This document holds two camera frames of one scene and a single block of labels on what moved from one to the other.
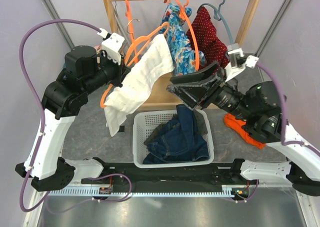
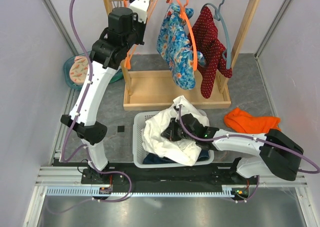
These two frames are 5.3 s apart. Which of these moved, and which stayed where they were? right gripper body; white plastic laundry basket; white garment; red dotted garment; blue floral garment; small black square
Moved: white garment; right gripper body
Stayed: white plastic laundry basket; red dotted garment; small black square; blue floral garment
